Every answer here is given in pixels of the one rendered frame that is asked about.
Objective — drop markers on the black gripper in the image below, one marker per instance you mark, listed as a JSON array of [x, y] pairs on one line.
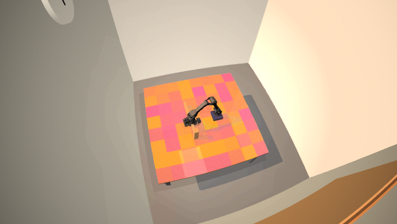
[[193, 122]]

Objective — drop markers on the brown wooden post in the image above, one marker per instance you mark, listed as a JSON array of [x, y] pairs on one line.
[[195, 133]]

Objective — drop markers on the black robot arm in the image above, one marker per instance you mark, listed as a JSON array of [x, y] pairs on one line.
[[193, 113]]

